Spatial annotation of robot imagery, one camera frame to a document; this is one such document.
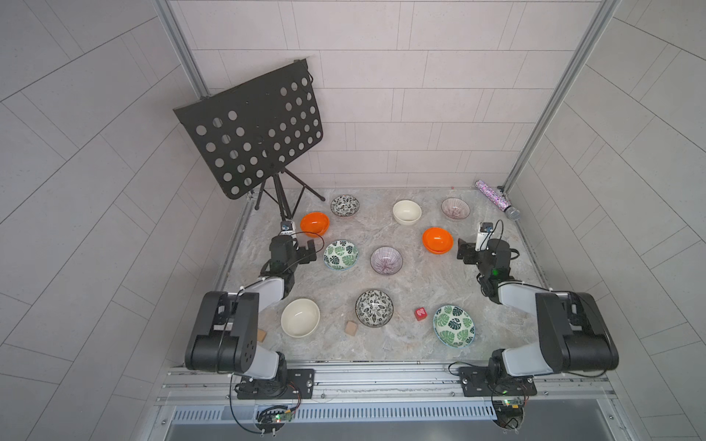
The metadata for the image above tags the orange bowl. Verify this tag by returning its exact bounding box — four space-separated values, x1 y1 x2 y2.
300 211 330 238
422 227 454 255

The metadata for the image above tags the green leaf bowl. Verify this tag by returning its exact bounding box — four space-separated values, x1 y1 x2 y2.
324 240 360 271
433 305 476 348

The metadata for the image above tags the cream bowl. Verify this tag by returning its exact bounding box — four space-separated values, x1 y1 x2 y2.
393 200 423 225
281 299 321 338

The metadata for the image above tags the purple striped bowl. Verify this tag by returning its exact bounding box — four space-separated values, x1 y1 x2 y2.
370 246 404 276
441 198 471 221

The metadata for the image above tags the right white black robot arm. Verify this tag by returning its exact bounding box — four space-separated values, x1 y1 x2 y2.
457 239 620 383

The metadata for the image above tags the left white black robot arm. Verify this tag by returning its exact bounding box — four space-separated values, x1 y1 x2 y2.
184 234 317 383

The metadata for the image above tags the purple glitter tube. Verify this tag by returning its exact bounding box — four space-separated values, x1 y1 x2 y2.
474 180 521 221

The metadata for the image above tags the far black floral bowl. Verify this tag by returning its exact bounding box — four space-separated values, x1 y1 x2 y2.
330 195 360 218

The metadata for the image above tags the black floral bowl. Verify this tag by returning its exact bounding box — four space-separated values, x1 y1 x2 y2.
330 195 360 218
355 290 395 328

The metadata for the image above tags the red die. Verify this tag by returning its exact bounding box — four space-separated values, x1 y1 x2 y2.
415 308 428 322

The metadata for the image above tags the small wooden cube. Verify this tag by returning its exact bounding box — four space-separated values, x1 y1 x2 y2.
344 321 359 336

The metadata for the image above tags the near black floral bowl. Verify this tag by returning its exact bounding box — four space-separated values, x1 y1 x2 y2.
355 290 395 328

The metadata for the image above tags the black perforated music stand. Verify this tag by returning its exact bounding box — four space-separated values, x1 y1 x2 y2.
174 59 324 221

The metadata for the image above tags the left circuit board connector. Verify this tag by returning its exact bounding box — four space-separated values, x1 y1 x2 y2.
255 405 294 437

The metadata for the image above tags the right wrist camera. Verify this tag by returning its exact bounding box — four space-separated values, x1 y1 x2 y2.
475 222 495 252

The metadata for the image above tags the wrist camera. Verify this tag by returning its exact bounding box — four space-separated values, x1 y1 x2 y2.
475 222 495 252
279 220 295 235

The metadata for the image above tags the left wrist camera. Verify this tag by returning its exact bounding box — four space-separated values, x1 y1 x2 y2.
279 220 295 235

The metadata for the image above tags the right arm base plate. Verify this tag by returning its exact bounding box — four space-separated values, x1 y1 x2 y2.
457 367 537 398

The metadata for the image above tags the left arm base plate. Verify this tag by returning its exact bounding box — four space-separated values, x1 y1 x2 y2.
235 369 315 400

